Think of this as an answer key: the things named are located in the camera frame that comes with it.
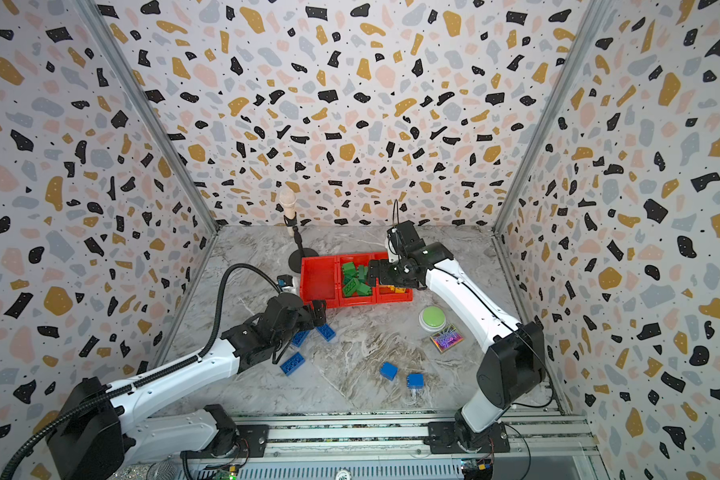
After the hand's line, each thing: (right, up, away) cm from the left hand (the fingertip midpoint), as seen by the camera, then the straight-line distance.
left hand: (318, 301), depth 81 cm
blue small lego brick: (+19, -20, +4) cm, 28 cm away
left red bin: (-4, +4, +24) cm, 25 cm away
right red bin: (+21, 0, +19) cm, 28 cm away
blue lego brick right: (+27, -23, +3) cm, 35 cm away
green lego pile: (+9, +4, +19) cm, 21 cm away
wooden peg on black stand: (-10, +29, +5) cm, 31 cm away
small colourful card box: (+37, -13, +9) cm, 40 cm away
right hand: (+16, +8, 0) cm, 18 cm away
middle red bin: (+9, +11, +25) cm, 29 cm away
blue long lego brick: (-8, -18, +4) cm, 20 cm away
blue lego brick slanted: (0, -11, +11) cm, 16 cm away
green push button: (+33, -8, +14) cm, 37 cm away
